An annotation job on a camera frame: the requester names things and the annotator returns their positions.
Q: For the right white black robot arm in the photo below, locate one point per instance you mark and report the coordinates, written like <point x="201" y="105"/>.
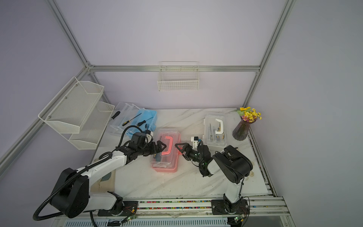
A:
<point x="232" y="163"/>

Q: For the white mesh shelf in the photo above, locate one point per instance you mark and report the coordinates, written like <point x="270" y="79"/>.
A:
<point x="92" y="132"/>
<point x="69" y="110"/>

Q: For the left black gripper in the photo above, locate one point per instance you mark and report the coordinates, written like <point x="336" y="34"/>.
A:
<point x="159" y="146"/>

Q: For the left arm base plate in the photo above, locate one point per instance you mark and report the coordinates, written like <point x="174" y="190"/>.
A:
<point x="124" y="208"/>

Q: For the upper white mesh shelf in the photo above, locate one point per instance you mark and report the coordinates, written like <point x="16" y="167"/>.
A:
<point x="69" y="110"/>

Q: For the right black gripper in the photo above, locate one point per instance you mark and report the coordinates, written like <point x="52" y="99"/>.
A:
<point x="187" y="146"/>

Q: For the purple glass vase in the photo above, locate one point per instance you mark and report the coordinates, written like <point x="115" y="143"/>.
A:
<point x="240" y="132"/>

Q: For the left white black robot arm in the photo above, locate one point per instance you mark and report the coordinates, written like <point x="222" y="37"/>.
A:
<point x="72" y="194"/>

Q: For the pink clear toolbox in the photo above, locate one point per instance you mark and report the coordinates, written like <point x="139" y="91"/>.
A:
<point x="167" y="160"/>

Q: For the yellow black thin screwdriver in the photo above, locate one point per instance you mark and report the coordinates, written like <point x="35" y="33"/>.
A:
<point x="128" y="121"/>

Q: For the blue clear toolbox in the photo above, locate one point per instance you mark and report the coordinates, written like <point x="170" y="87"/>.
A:
<point x="128" y="111"/>

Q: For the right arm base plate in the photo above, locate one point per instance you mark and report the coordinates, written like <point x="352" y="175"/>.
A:
<point x="225" y="207"/>

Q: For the aluminium frame rail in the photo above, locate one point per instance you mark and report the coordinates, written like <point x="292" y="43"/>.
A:
<point x="185" y="68"/>

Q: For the black yellow stubby screwdriver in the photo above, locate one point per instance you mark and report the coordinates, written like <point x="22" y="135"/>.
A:
<point x="143" y="122"/>

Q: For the black handle screwdriver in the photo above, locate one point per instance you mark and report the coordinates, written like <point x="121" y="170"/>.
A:
<point x="115" y="115"/>

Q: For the yellow artificial flowers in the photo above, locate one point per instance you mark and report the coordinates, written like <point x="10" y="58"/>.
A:
<point x="248" y="114"/>

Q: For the white clear toolbox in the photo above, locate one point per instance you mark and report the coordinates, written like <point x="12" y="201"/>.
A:
<point x="215" y="132"/>

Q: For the white wire wall basket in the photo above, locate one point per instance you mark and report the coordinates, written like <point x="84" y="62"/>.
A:
<point x="178" y="81"/>

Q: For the lower white mesh shelf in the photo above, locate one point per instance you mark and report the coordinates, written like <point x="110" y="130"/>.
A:
<point x="92" y="132"/>

